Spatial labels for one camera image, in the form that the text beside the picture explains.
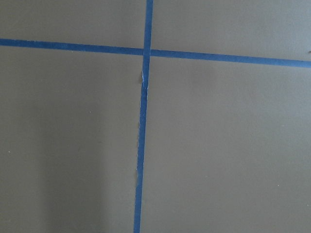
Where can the brown paper table cover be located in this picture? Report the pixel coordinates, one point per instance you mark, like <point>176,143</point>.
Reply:
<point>155,116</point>

